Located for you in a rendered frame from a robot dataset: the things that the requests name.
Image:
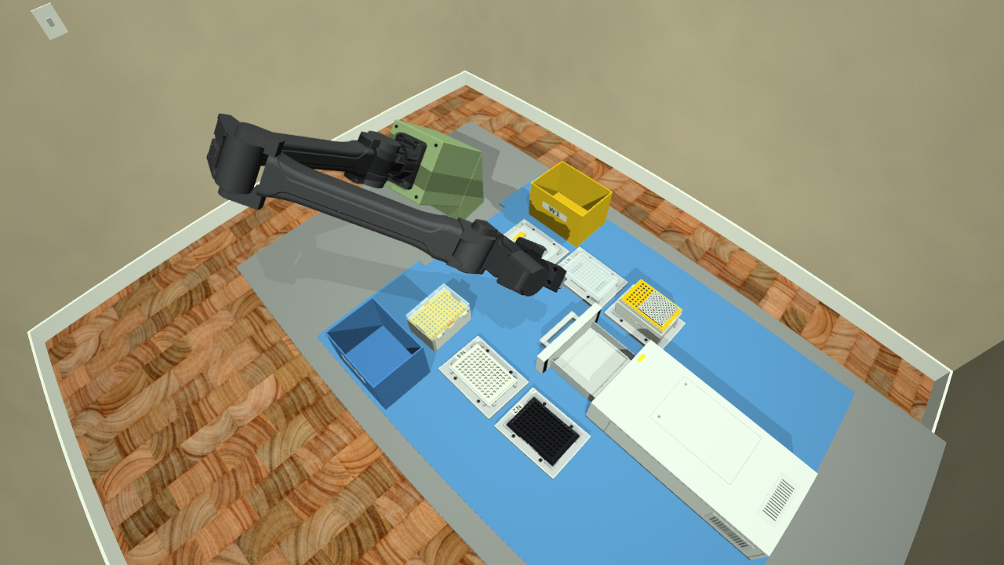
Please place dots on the blue bench mat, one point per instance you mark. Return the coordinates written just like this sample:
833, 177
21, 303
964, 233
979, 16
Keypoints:
603, 508

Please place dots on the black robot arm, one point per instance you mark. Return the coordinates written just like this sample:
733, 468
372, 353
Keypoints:
292, 176

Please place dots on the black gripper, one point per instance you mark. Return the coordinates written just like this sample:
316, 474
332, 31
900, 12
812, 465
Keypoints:
539, 248

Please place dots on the blue open-top box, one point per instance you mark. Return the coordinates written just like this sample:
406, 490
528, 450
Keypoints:
374, 344

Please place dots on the yellow open-top bin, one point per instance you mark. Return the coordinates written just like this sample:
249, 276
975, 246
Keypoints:
568, 202

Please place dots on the white rectangular plate with two black slots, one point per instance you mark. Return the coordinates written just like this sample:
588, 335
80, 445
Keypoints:
551, 471

